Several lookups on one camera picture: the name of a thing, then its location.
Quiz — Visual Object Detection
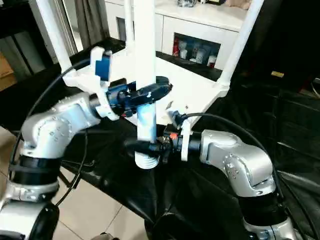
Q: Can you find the white plastic table top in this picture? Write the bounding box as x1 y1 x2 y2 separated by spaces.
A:
61 46 231 128

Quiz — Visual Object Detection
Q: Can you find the white plastic table leg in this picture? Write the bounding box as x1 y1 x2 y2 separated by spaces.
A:
123 0 138 58
34 0 74 74
216 0 265 91
133 0 161 170

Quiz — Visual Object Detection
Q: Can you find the white glass-door cabinet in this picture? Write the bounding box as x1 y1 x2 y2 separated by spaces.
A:
103 0 249 71

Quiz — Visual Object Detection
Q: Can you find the dark grey bundle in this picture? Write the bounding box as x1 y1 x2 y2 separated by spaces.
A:
176 0 199 8

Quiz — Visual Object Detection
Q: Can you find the grey curtain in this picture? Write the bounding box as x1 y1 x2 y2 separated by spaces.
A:
74 0 110 49

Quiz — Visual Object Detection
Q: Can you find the black mat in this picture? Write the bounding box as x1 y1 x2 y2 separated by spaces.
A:
0 37 320 240

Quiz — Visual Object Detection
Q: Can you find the beige object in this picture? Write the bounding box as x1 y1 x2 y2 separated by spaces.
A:
225 0 251 11

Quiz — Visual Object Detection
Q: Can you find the brown cardboard box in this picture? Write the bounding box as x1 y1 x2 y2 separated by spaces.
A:
0 51 18 93

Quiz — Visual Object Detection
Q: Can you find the black shelf unit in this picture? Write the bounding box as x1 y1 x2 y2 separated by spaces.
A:
0 1 55 81

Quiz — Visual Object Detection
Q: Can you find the black cabinet gold label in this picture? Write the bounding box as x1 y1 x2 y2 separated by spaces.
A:
236 0 320 89

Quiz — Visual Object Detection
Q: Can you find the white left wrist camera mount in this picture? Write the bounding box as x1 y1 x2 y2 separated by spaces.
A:
61 46 120 121

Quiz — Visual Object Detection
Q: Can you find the grey door frame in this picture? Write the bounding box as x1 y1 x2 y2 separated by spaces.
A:
53 0 79 55

